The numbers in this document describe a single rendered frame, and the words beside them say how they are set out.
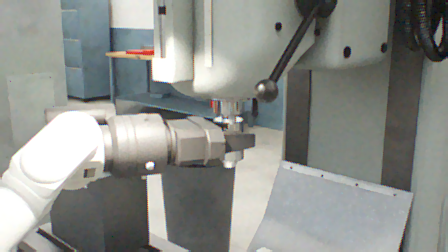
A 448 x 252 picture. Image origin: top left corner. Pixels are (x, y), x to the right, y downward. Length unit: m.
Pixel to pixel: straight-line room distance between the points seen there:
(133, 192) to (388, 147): 0.53
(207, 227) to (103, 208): 1.81
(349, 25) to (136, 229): 0.61
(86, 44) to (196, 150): 7.32
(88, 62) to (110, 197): 7.04
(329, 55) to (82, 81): 7.35
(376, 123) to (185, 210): 1.85
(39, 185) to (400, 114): 0.67
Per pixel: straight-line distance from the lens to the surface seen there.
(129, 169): 0.65
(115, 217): 1.01
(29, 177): 0.60
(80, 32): 7.90
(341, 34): 0.73
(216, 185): 2.66
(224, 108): 0.69
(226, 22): 0.59
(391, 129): 0.99
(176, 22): 0.60
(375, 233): 1.01
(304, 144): 1.09
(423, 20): 0.76
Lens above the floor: 1.43
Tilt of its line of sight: 14 degrees down
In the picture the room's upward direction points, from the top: straight up
